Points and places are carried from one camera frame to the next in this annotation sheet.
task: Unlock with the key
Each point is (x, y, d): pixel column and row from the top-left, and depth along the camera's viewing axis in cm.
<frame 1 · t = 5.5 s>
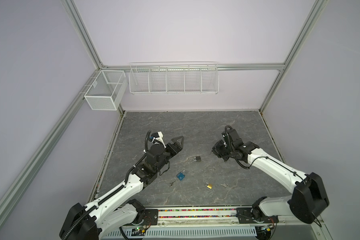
left hand: (181, 143, 75), fingers open
right hand: (210, 150, 83), fingers closed
black padlock: (197, 158, 96), on the table
blue padlock: (181, 175, 89), on the table
brass padlock: (209, 185, 85), on the table
small key near blue padlock: (170, 183, 87), on the table
silver key with ring: (226, 185, 85), on the table

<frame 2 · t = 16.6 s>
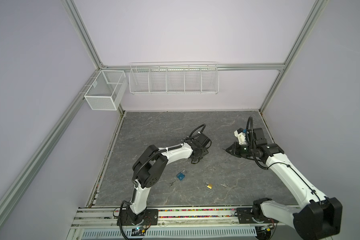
left hand: (204, 154, 92), fingers open
right hand: (227, 151, 80), fingers closed
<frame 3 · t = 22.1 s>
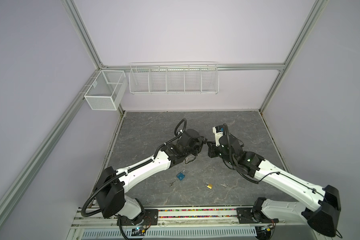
left hand: (208, 140, 75), fingers open
right hand: (207, 143, 75), fingers closed
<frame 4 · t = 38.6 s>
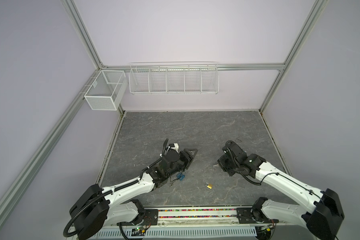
left hand: (198, 155, 75), fingers open
right hand: (216, 163, 80), fingers closed
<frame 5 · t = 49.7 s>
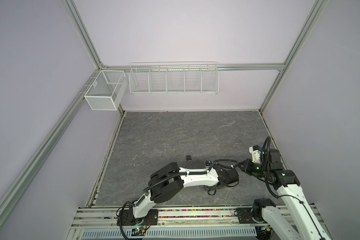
left hand: (214, 188, 82), fingers closed
right hand: (239, 165, 77), fingers closed
black padlock: (188, 157, 97), on the table
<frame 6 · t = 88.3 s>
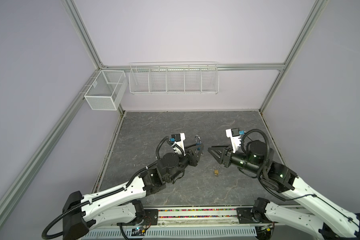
left hand: (201, 148, 64), fingers open
right hand: (210, 150, 61), fingers open
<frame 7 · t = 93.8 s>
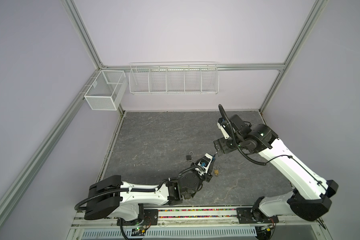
left hand: (211, 159, 69), fingers open
right hand: (224, 143, 70), fingers open
